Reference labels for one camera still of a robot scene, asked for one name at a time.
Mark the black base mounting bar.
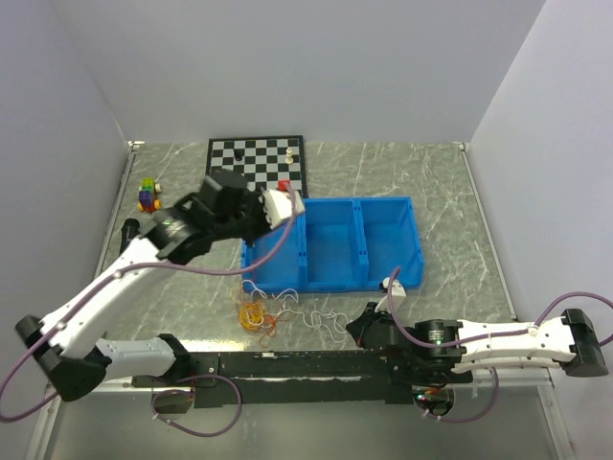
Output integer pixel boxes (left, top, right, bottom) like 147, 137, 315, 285
130, 348, 475, 409

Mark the blue plastic three-compartment bin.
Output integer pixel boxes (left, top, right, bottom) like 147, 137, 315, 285
242, 196, 424, 293

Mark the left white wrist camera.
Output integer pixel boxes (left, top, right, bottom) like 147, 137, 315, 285
261, 190, 306, 230

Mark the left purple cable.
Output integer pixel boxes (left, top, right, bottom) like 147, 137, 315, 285
0, 185, 296, 424

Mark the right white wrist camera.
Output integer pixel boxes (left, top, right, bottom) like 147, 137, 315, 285
375, 277, 406, 312

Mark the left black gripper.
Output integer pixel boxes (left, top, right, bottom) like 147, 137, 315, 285
213, 187, 284, 248

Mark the black microphone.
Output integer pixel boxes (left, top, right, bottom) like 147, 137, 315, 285
119, 218, 141, 255

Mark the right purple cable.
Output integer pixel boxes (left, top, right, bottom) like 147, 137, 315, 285
386, 265, 613, 426

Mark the colourful toy block car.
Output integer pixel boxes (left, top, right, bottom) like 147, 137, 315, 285
137, 177, 162, 214

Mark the black and white chessboard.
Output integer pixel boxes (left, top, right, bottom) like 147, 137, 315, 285
206, 135, 309, 197

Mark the purple cable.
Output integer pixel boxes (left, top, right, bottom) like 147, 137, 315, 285
386, 265, 613, 426
0, 185, 296, 424

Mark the yellow cable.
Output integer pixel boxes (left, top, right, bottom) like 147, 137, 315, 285
238, 300, 267, 331

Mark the white chess piece far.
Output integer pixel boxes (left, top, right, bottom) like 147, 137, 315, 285
285, 148, 294, 165

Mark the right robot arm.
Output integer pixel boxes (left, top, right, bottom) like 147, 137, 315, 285
346, 302, 608, 386

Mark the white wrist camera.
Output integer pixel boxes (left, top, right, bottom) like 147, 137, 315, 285
261, 190, 306, 230
375, 277, 406, 312

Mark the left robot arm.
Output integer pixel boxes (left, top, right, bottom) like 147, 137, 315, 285
15, 170, 303, 402

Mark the white cable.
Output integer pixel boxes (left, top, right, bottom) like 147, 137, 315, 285
241, 279, 355, 344

